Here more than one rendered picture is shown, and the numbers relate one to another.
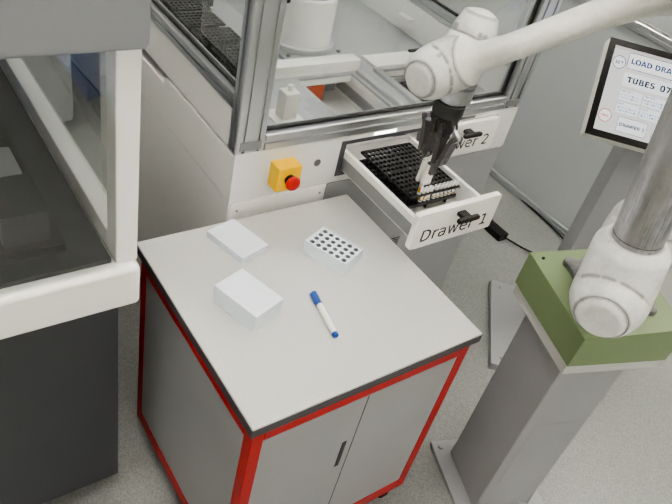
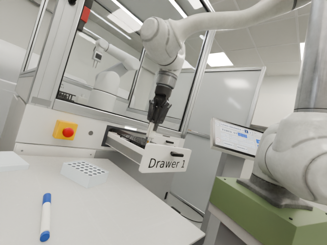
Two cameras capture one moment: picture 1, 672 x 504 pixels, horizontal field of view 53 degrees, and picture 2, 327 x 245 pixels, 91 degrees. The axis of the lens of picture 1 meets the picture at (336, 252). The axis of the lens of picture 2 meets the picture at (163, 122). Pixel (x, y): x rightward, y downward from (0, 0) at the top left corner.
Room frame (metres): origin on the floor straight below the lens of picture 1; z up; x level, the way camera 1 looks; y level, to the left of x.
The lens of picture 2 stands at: (0.77, -0.17, 1.01)
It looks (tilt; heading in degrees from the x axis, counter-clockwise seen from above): 1 degrees up; 357
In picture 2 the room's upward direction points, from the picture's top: 16 degrees clockwise
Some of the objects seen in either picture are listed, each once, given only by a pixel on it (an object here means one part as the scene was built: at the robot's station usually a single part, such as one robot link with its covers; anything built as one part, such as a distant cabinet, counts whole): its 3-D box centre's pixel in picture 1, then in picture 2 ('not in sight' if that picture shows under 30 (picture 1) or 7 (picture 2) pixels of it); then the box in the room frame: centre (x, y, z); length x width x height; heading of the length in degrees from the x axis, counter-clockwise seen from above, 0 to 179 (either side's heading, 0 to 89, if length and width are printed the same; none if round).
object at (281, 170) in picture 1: (285, 175); (65, 130); (1.45, 0.18, 0.88); 0.07 x 0.05 x 0.07; 133
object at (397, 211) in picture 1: (404, 177); (139, 147); (1.61, -0.13, 0.86); 0.40 x 0.26 x 0.06; 43
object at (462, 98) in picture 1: (455, 88); (166, 81); (1.49, -0.17, 1.20); 0.09 x 0.09 x 0.06
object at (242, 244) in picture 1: (237, 240); (2, 160); (1.28, 0.24, 0.77); 0.13 x 0.09 x 0.02; 59
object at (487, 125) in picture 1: (461, 137); (164, 145); (1.91, -0.28, 0.87); 0.29 x 0.02 x 0.11; 133
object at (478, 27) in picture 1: (468, 45); (172, 57); (1.48, -0.16, 1.31); 0.13 x 0.11 x 0.16; 155
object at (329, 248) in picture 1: (332, 250); (85, 172); (1.32, 0.01, 0.78); 0.12 x 0.08 x 0.04; 66
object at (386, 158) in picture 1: (406, 177); (140, 146); (1.60, -0.14, 0.87); 0.22 x 0.18 x 0.06; 43
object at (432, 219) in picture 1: (454, 219); (169, 159); (1.46, -0.27, 0.87); 0.29 x 0.02 x 0.11; 133
